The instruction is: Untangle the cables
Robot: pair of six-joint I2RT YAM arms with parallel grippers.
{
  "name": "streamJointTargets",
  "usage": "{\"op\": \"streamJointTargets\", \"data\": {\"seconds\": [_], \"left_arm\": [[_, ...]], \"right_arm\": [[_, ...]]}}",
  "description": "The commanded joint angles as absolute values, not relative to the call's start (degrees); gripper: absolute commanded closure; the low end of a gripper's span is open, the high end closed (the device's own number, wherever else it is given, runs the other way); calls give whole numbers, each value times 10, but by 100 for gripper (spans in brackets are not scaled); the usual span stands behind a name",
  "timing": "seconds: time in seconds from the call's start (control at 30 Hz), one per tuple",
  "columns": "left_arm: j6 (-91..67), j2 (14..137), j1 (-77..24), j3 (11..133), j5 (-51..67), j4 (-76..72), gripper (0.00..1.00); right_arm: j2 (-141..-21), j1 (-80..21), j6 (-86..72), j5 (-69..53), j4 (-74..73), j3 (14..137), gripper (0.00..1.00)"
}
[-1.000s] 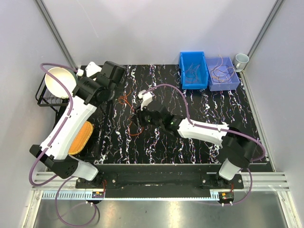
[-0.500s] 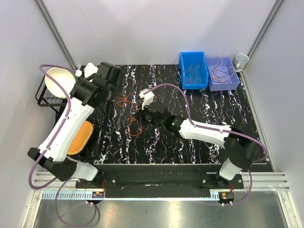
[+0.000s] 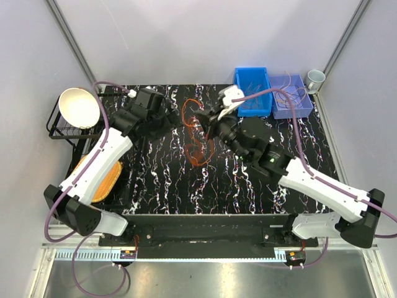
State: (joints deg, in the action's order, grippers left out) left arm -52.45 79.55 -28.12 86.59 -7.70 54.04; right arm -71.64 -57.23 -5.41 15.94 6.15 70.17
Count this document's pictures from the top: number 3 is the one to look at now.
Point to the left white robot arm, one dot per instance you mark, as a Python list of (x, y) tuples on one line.
[(70, 202)]

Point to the blue plastic bin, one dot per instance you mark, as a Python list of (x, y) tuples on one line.
[(252, 81)]

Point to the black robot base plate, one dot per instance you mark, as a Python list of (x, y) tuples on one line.
[(207, 237)]

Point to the black wire dish rack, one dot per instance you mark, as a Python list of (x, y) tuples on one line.
[(111, 97)]

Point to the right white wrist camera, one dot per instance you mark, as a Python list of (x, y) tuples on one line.
[(230, 100)]

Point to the white round bowl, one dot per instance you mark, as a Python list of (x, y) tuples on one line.
[(79, 108)]

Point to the orange woven basket tray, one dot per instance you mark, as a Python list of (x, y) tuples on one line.
[(108, 183)]

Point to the white ceramic mug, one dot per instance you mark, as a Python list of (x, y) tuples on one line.
[(314, 80)]

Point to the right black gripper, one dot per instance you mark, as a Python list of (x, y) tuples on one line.
[(211, 121)]

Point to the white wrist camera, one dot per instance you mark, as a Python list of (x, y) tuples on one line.
[(230, 100), (132, 93)]

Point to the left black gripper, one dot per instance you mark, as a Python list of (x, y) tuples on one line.
[(171, 121)]

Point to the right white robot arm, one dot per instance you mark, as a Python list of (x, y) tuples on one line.
[(355, 213)]

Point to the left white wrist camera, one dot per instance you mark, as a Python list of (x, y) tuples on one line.
[(132, 93)]

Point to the lavender plastic tray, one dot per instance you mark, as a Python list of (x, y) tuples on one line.
[(293, 85)]

